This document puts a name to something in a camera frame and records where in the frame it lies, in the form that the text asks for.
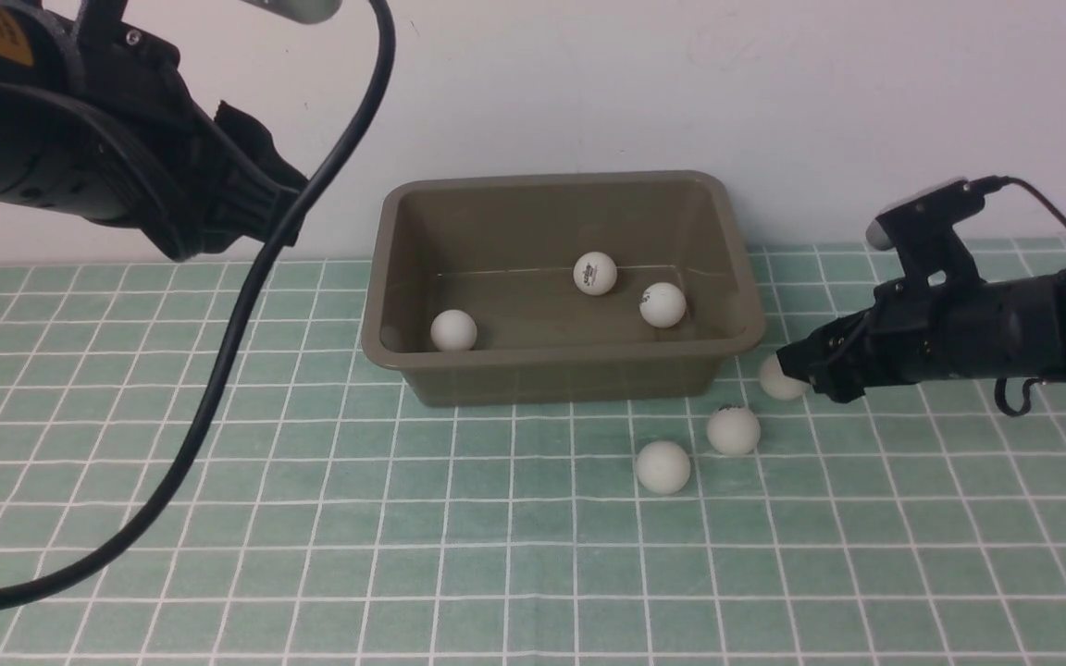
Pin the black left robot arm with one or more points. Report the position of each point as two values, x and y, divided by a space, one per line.
96 121

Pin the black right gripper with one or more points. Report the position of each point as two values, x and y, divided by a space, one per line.
980 330

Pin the white ping-pong ball with mark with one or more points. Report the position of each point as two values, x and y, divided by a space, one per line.
734 430

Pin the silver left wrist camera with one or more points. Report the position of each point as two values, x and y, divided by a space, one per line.
304 12

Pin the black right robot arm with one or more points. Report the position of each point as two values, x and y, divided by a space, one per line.
919 332

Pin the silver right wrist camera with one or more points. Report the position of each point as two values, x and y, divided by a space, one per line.
924 215

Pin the white ping-pong ball with logo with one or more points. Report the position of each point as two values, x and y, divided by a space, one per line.
595 274

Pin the green checkered tablecloth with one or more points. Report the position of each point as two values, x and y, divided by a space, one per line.
333 518

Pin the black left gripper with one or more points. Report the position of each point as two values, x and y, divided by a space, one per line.
134 78

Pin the olive green plastic bin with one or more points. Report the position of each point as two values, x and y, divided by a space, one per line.
503 249

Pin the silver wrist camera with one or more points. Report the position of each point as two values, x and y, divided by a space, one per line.
304 12
924 215

